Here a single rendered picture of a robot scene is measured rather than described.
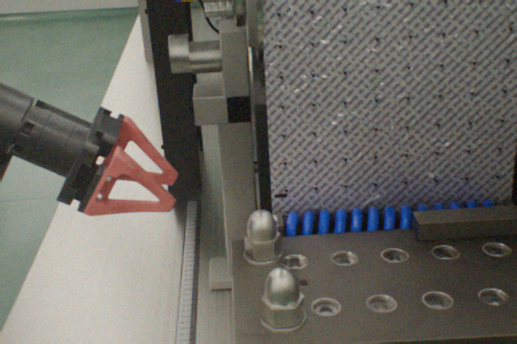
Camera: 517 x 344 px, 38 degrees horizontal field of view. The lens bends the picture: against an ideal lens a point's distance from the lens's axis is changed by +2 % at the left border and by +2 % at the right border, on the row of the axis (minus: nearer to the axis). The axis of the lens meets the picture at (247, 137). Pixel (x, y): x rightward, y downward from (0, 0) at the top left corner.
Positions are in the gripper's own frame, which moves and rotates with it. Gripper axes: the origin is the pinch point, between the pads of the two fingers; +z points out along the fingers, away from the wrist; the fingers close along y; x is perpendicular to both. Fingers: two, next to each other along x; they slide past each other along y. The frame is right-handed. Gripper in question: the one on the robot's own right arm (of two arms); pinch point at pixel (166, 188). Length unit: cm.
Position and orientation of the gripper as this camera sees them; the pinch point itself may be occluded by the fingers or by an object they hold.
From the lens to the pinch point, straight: 72.3
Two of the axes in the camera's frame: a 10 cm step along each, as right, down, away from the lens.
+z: 8.8, 4.2, 2.2
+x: 4.7, -8.3, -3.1
